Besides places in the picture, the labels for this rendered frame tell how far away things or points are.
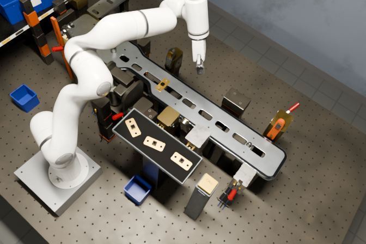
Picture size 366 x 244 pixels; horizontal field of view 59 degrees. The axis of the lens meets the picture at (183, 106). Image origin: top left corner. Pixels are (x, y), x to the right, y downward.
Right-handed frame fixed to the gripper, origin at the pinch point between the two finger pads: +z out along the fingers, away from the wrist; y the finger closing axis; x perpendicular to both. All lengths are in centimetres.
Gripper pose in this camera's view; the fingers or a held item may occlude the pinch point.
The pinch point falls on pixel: (201, 65)
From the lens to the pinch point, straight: 141.6
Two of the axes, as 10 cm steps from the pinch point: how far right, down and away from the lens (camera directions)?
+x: 9.9, 0.0, -1.5
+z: 1.1, 7.1, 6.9
